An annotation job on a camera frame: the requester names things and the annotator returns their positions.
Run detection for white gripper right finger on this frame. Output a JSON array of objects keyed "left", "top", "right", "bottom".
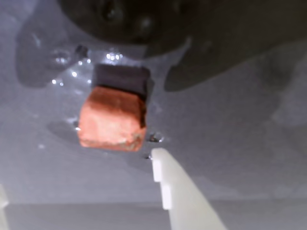
[{"left": 152, "top": 148, "right": 226, "bottom": 230}]

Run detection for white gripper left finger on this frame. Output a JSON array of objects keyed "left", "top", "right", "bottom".
[{"left": 0, "top": 184, "right": 10, "bottom": 230}]

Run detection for small red cube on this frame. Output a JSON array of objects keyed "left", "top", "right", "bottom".
[{"left": 78, "top": 85, "right": 148, "bottom": 153}]

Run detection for black glossy table mat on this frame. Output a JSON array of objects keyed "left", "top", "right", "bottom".
[{"left": 0, "top": 0, "right": 307, "bottom": 207}]

